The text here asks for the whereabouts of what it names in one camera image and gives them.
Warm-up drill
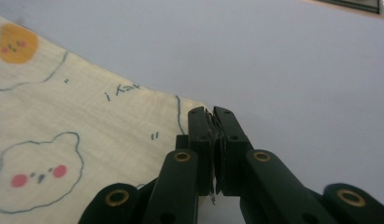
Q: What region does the cream cloth with bear print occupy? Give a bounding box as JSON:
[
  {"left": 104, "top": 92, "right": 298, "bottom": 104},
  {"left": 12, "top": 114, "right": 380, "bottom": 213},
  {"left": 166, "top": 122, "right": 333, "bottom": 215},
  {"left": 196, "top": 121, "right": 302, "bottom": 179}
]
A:
[{"left": 0, "top": 12, "right": 209, "bottom": 224}]

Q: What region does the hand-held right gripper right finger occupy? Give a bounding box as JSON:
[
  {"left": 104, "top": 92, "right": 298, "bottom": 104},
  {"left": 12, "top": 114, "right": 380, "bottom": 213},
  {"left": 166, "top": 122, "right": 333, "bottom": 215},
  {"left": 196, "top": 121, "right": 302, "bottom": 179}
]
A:
[{"left": 213, "top": 105, "right": 255, "bottom": 196}]

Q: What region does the light blue table mat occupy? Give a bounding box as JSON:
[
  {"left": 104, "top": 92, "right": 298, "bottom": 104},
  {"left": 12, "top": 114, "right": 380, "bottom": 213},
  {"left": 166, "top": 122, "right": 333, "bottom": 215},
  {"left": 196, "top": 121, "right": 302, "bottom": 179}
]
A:
[{"left": 0, "top": 0, "right": 384, "bottom": 224}]

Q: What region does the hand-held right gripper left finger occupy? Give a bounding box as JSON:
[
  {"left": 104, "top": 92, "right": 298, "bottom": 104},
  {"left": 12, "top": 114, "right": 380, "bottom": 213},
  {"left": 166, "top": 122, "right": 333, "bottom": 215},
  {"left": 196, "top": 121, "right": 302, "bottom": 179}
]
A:
[{"left": 176, "top": 105, "right": 218, "bottom": 198}]

